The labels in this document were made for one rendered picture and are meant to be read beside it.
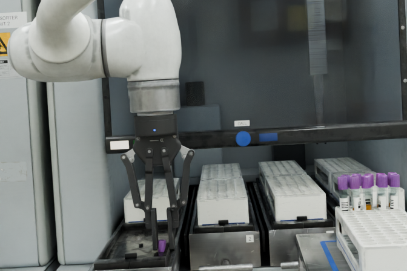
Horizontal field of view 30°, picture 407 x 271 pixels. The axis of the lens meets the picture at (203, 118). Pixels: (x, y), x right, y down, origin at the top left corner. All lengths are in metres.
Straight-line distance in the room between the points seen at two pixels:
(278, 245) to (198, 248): 0.15
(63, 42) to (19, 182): 0.44
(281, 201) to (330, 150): 0.84
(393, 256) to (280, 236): 0.52
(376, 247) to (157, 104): 0.48
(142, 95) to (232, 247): 0.37
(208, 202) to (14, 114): 0.43
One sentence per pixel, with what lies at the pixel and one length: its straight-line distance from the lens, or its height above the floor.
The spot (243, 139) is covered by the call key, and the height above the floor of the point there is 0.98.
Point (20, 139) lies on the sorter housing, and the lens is 1.58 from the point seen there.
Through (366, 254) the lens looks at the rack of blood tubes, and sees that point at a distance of 0.98.
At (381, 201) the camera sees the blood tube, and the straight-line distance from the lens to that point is 1.23.
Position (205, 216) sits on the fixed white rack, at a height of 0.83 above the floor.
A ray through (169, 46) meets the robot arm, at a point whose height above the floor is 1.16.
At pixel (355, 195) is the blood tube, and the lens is 1.22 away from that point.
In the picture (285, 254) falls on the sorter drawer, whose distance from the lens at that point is 1.48.
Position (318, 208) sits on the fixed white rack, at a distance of 1.50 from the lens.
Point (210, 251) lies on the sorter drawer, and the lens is 1.47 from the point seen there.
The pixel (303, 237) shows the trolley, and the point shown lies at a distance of 1.33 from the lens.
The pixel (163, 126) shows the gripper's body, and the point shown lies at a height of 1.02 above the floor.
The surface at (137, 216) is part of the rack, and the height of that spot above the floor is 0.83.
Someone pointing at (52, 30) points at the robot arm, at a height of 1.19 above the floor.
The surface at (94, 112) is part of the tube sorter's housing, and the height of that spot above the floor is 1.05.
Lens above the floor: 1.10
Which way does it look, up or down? 3 degrees down
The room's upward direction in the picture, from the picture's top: 3 degrees counter-clockwise
